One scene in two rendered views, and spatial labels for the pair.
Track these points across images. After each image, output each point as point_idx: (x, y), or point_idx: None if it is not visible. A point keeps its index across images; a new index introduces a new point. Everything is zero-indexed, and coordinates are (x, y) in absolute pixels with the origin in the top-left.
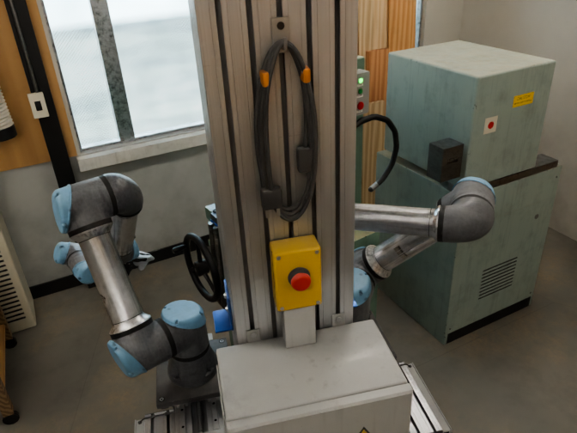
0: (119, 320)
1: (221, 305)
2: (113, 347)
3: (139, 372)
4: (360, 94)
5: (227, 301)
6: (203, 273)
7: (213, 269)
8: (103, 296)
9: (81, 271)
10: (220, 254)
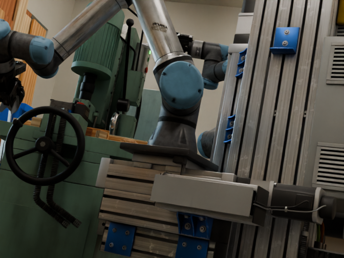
0: (179, 49)
1: (41, 203)
2: (188, 62)
3: (199, 96)
4: (147, 61)
5: (299, 29)
6: (51, 149)
7: (83, 133)
8: (165, 25)
9: (50, 41)
10: (63, 137)
